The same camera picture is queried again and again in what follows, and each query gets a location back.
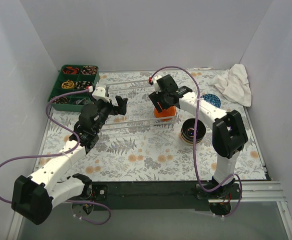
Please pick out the cream bird pattern bowl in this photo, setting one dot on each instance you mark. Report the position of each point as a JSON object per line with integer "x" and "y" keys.
{"x": 185, "y": 142}

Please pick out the floral patterned table mat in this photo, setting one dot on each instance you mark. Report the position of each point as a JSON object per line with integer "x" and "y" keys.
{"x": 156, "y": 153}

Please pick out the crumpled white cloth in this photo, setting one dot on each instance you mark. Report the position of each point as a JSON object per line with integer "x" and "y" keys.
{"x": 234, "y": 85}

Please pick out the dark floral scrunchie back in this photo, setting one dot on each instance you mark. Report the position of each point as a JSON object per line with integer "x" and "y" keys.
{"x": 89, "y": 70}

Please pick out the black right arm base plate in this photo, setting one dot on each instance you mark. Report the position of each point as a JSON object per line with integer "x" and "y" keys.
{"x": 203, "y": 191}

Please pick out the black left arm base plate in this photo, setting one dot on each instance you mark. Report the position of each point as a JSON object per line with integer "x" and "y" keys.
{"x": 98, "y": 193}

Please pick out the white red diamond pattern bowl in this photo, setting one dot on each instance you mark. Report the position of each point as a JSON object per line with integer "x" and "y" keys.
{"x": 212, "y": 99}

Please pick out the aluminium frame rail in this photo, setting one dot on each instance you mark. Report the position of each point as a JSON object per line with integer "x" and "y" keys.
{"x": 166, "y": 210}

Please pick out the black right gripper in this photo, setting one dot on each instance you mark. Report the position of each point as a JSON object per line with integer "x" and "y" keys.
{"x": 155, "y": 100}

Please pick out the dark patterned scrunchie front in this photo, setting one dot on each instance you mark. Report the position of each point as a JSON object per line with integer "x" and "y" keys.
{"x": 59, "y": 100}

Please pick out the yellow rubber bands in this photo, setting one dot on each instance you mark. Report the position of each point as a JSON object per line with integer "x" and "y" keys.
{"x": 68, "y": 84}

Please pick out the orange plastic bowl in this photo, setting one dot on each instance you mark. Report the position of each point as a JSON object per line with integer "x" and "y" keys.
{"x": 165, "y": 114}

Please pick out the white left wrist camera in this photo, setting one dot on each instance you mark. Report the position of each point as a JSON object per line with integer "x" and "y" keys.
{"x": 99, "y": 92}

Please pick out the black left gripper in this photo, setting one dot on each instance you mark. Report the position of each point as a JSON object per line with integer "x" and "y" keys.
{"x": 113, "y": 107}

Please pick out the dark floral scrunchie middle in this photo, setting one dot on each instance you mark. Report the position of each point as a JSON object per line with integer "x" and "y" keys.
{"x": 82, "y": 85}

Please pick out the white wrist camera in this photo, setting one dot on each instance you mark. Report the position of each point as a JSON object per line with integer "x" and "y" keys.
{"x": 153, "y": 81}
{"x": 99, "y": 92}

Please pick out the white wire dish rack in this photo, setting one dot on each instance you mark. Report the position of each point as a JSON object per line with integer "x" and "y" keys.
{"x": 140, "y": 109}

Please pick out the dark floral scrunchie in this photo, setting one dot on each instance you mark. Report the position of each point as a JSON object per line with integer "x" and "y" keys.
{"x": 89, "y": 70}
{"x": 82, "y": 85}

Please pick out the olive tan bowl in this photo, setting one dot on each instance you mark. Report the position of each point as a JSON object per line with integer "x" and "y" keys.
{"x": 190, "y": 124}

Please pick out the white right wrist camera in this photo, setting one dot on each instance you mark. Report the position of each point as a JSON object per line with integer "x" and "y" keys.
{"x": 153, "y": 81}

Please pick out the black gold pattern bowl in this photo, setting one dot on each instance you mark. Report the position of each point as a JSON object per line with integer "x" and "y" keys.
{"x": 188, "y": 135}

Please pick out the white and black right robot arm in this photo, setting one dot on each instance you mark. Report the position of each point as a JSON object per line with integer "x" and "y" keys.
{"x": 228, "y": 132}

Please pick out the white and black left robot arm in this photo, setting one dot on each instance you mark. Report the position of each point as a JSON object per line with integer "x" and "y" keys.
{"x": 35, "y": 196}

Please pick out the green compartment organizer tray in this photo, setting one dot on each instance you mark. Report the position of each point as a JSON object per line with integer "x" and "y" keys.
{"x": 71, "y": 79}

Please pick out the grey cloth item in tray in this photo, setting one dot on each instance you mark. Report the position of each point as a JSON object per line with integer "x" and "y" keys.
{"x": 82, "y": 102}

